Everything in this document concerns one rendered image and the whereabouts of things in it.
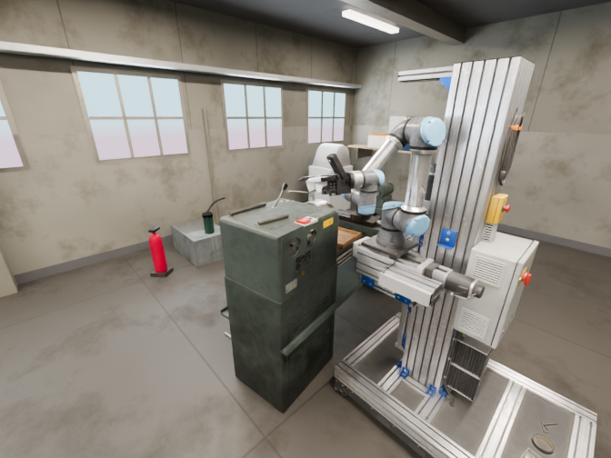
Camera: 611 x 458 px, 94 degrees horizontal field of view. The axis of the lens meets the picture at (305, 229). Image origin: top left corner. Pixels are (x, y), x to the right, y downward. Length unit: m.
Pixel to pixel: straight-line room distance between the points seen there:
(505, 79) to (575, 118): 4.09
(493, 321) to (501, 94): 1.01
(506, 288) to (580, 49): 4.44
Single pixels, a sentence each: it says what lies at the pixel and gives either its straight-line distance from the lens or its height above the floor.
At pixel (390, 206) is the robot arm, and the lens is 1.53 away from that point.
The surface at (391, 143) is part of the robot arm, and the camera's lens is 1.44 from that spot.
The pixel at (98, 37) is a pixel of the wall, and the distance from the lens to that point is 4.44.
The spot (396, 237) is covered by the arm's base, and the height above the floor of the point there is 1.22.
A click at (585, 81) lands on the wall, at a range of 5.60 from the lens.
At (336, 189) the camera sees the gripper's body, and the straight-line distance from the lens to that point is 1.16.
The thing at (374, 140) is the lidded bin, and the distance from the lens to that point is 5.94.
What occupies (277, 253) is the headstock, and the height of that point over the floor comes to 1.16.
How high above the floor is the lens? 1.81
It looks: 22 degrees down
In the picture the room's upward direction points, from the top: straight up
